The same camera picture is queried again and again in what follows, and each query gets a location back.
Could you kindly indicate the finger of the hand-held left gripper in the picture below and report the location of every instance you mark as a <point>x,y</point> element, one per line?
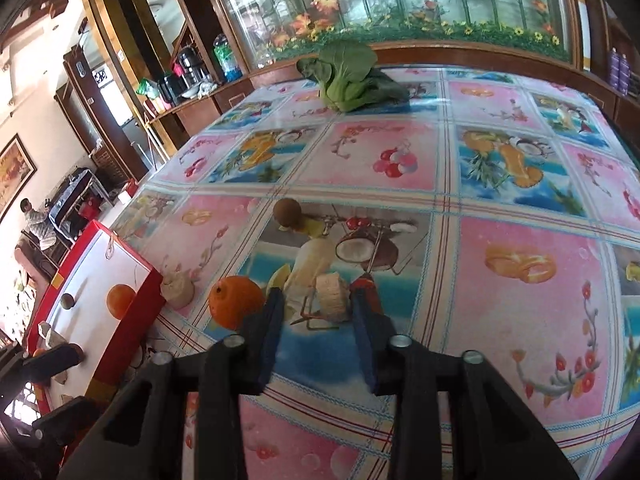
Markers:
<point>70,417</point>
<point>55,362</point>

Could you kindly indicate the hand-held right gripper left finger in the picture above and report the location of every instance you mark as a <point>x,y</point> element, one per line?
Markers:
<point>270,342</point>

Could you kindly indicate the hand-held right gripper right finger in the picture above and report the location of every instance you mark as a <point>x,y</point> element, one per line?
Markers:
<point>364,342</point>

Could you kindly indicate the large orange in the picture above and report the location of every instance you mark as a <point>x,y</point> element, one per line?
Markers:
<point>38,353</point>

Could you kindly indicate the brown round nut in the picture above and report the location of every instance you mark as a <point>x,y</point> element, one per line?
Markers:
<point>67,301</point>
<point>286,212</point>

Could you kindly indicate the white tray with red rim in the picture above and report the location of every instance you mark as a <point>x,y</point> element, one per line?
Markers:
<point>100,265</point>

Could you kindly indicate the printed plastic tablecloth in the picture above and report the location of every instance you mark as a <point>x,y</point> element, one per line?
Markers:
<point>500,285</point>

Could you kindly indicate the red bag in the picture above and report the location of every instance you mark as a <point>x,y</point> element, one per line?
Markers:
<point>92,207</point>

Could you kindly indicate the table with blue cloth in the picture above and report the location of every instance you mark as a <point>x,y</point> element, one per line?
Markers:
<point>70,195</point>

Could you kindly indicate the white box with red lid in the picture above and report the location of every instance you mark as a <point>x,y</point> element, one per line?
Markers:
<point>126,192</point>

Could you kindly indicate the framed painting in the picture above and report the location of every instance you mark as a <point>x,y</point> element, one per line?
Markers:
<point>15,170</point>

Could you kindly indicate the wooden partition cabinet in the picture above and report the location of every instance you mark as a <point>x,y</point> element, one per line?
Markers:
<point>220,97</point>

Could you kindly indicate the white cloth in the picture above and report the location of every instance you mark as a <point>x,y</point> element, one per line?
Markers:
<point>206,89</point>

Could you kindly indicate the white bowl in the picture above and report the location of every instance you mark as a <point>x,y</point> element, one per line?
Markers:
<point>190,92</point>

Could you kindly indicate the green bok choy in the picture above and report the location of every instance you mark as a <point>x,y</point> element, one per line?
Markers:
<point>350,77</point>

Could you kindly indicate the black kettle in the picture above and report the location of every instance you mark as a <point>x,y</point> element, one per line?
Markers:
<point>168,87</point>

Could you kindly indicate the green bag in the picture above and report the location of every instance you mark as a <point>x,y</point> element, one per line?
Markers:
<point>146,87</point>

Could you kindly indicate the plastic bottle with green label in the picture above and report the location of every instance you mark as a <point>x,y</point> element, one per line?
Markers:
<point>226,57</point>

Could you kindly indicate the black vacuum flask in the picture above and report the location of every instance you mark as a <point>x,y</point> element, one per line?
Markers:
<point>187,65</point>

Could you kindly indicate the glass panel with artificial flowers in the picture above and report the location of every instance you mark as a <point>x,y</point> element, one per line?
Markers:
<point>400,0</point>

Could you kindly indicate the purple bottle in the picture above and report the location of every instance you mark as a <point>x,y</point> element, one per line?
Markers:
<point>613,67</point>
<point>624,72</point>

